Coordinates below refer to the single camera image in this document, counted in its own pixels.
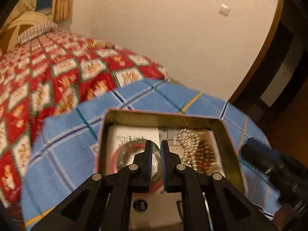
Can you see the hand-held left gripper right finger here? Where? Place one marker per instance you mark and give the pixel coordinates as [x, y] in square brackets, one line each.
[163, 160]

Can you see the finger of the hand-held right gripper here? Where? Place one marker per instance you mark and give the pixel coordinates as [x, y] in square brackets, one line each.
[257, 152]

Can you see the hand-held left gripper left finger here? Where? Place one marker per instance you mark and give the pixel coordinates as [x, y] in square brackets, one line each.
[149, 155]

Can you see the rectangular metal tin box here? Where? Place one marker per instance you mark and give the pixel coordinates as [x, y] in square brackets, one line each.
[144, 119]

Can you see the gold jewelry piece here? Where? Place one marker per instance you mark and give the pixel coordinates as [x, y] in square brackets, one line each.
[98, 45]

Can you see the blue checked cloth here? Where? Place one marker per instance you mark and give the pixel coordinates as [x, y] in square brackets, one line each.
[67, 149]

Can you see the red patterned bedsheet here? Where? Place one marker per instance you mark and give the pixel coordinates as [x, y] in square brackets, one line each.
[48, 77]

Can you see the striped pillow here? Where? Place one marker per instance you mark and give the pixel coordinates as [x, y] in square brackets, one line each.
[36, 31]

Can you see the wooden door frame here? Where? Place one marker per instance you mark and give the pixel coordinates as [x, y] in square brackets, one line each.
[269, 45]

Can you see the white light switch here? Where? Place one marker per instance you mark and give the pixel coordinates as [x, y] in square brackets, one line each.
[224, 10]

